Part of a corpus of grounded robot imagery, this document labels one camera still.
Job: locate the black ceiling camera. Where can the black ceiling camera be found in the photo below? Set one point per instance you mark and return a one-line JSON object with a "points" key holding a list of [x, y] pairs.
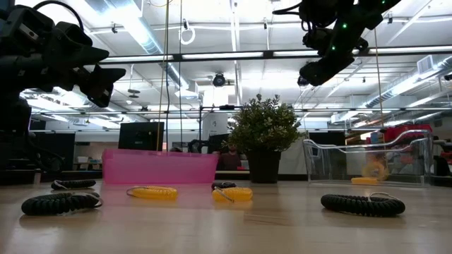
{"points": [[219, 80]]}

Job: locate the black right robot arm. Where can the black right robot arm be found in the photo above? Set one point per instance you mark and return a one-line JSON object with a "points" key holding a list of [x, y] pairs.
{"points": [[367, 10]]}

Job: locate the black cabinet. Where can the black cabinet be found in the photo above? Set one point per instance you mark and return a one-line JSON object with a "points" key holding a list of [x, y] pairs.
{"points": [[56, 151]]}

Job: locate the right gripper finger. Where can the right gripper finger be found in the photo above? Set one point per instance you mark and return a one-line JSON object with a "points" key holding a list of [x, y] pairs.
{"points": [[325, 72]]}

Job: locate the red storage case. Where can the red storage case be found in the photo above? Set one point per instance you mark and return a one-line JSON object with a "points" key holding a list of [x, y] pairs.
{"points": [[406, 130]]}

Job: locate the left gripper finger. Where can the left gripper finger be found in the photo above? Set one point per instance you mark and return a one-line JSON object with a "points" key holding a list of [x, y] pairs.
{"points": [[102, 84], [77, 46]]}

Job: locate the pink translucent plastic bin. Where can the pink translucent plastic bin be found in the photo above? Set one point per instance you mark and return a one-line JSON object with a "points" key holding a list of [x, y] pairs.
{"points": [[159, 166]]}

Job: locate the clear plastic bin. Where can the clear plastic bin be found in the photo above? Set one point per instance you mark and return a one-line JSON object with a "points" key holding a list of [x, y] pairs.
{"points": [[332, 166]]}

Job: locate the person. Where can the person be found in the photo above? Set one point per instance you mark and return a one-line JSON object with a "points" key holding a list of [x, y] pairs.
{"points": [[231, 160]]}

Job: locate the black overhead light bar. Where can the black overhead light bar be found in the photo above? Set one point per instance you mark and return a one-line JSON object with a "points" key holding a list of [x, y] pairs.
{"points": [[226, 55]]}

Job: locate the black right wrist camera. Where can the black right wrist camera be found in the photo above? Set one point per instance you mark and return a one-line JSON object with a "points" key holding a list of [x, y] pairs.
{"points": [[316, 40]]}

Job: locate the potted green plant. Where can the potted green plant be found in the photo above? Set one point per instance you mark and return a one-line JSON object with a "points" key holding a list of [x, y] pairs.
{"points": [[263, 127]]}

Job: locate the black computer monitor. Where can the black computer monitor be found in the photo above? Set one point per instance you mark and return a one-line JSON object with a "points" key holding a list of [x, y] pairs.
{"points": [[141, 135]]}

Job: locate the silver ventilation duct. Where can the silver ventilation duct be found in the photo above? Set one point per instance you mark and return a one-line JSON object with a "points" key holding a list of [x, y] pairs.
{"points": [[141, 31]]}

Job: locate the black aluminium table frame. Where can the black aluminium table frame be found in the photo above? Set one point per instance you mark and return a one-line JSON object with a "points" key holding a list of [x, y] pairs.
{"points": [[70, 176]]}

